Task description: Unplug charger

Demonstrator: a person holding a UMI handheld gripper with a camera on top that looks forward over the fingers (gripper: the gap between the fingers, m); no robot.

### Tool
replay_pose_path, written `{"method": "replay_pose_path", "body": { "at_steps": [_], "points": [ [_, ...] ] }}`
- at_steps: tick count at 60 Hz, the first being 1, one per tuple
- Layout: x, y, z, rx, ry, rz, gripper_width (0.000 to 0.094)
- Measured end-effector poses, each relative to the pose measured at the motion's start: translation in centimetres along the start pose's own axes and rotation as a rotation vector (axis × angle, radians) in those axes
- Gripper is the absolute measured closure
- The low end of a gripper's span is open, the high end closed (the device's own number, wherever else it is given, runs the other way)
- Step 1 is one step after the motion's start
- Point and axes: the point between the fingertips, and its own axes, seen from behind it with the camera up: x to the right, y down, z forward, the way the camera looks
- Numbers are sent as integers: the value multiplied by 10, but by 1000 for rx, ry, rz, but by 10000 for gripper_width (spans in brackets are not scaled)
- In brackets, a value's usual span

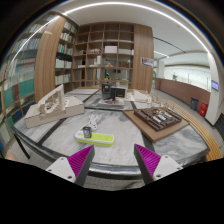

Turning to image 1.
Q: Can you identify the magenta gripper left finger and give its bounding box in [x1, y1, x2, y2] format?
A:
[47, 145, 95, 186]

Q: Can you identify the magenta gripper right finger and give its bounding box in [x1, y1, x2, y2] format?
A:
[134, 144, 182, 184]

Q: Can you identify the dark blue charger plug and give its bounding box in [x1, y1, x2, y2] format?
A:
[83, 126, 92, 138]

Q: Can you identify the green white power strip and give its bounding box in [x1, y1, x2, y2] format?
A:
[75, 131, 114, 146]

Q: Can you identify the brown site model on board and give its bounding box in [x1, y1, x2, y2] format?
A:
[123, 107, 189, 142]

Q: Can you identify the curved wooden bench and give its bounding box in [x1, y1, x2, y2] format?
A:
[166, 100, 222, 161]

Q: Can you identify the white architectural building model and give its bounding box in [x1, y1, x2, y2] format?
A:
[25, 85, 84, 128]

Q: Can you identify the small white architectural model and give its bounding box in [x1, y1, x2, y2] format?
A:
[133, 89, 148, 102]

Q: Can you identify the red trash bin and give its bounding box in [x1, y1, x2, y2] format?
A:
[199, 101, 208, 117]

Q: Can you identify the grey trash bin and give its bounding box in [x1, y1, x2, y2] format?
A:
[190, 97, 199, 111]

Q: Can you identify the black box on table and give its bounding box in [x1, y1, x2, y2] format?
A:
[102, 83, 126, 99]

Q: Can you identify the glass bookcase with books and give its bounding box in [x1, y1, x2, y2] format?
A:
[0, 12, 77, 156]

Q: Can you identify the wooden bookshelf unit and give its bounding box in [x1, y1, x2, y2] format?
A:
[72, 22, 134, 88]

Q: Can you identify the white coiled cable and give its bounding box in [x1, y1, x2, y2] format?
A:
[86, 113, 101, 131]

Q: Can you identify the wall screen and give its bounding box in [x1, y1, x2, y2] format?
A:
[211, 80, 219, 91]

